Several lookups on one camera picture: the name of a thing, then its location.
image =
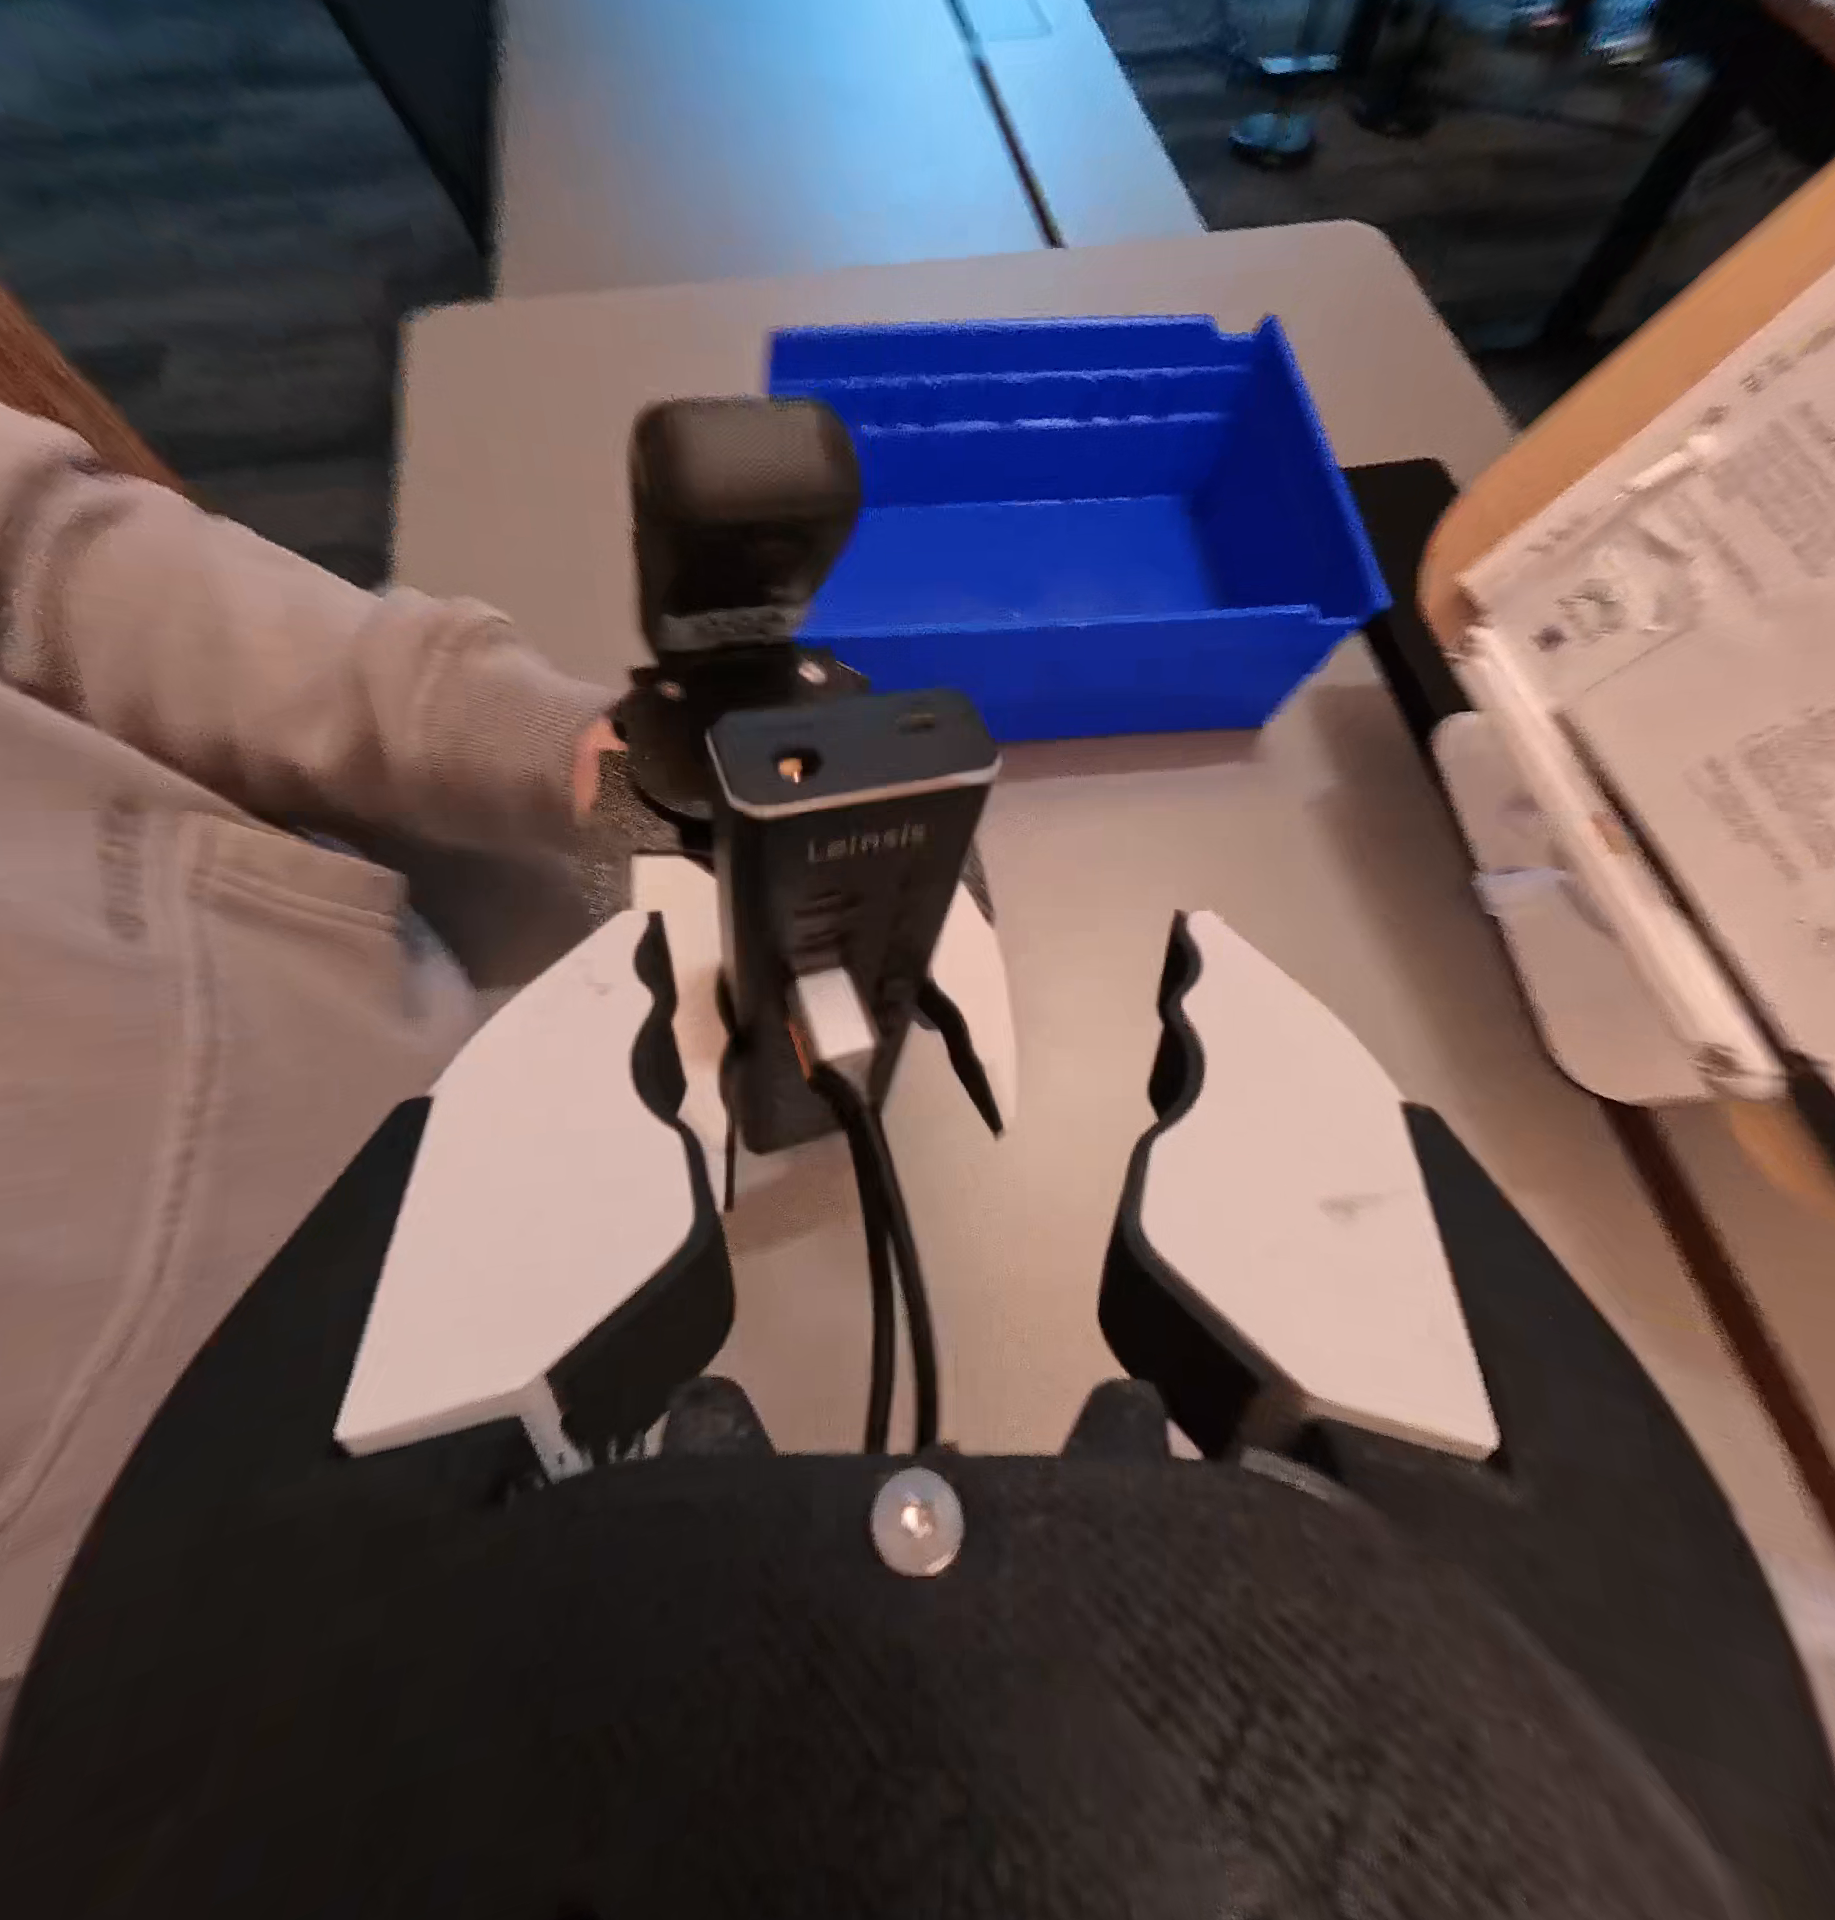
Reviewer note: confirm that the person's left hand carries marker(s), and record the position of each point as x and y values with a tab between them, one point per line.
604	757

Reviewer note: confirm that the wooden document stand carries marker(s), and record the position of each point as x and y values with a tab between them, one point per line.
1607	382

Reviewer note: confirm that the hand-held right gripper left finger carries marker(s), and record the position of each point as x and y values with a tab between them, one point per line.
544	1202

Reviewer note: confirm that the person's torso in beige hoodie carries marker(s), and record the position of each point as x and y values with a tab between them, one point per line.
138	1127

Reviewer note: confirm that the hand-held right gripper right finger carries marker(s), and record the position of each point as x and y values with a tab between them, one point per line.
1309	1202

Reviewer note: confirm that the printed paper sheet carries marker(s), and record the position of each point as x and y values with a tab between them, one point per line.
1756	632

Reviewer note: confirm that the grey table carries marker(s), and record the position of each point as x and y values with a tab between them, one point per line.
739	137

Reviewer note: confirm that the person's left forearm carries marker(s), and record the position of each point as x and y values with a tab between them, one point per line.
257	632

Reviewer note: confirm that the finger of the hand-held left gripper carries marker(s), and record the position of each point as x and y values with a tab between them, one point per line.
985	990
699	932

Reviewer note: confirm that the blue plastic bin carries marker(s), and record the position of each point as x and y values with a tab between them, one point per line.
1069	600

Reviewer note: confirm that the black silver edged usb hub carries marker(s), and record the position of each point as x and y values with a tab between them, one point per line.
858	857

